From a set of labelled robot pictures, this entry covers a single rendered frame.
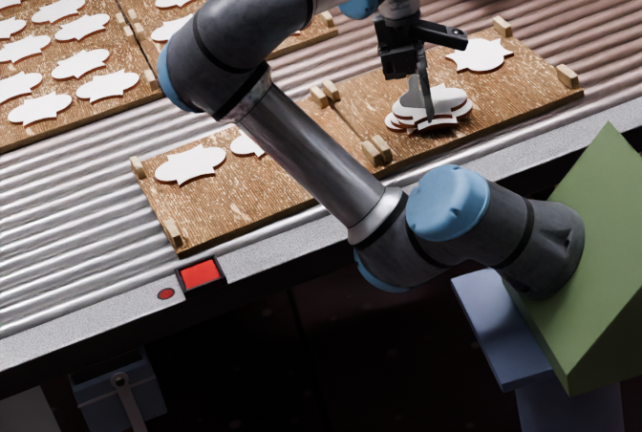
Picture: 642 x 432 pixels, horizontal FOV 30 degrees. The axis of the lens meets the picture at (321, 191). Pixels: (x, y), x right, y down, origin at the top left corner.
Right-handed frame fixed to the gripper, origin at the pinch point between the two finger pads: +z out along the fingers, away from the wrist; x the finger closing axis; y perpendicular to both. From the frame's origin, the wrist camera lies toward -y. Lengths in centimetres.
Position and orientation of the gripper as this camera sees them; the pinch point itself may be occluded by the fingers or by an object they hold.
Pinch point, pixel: (429, 103)
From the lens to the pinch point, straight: 227.7
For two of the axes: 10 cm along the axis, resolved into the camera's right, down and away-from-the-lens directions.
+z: 2.1, 8.1, 5.5
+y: -9.8, 1.9, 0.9
